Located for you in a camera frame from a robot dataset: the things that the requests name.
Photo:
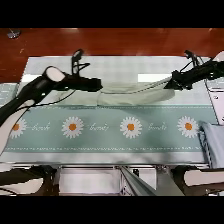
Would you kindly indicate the silver frame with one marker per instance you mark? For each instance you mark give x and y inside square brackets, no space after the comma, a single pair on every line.
[140,186]

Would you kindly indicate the pale green garment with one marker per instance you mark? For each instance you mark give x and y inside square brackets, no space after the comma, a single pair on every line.
[133,95]

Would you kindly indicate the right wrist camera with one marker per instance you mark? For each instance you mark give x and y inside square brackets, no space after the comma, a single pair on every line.
[193,58]

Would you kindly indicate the light blue garment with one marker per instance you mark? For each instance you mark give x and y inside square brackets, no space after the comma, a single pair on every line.
[215,143]

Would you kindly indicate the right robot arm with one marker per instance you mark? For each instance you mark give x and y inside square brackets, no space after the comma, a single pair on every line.
[203,71]

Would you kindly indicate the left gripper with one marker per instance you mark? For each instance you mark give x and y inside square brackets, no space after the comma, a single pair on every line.
[86,83]

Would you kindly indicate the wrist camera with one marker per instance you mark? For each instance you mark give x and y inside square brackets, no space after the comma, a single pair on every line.
[193,58]
[77,58]

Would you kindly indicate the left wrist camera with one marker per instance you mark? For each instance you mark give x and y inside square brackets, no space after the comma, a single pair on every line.
[77,58]

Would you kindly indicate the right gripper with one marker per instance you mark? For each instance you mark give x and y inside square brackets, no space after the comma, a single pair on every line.
[177,80]

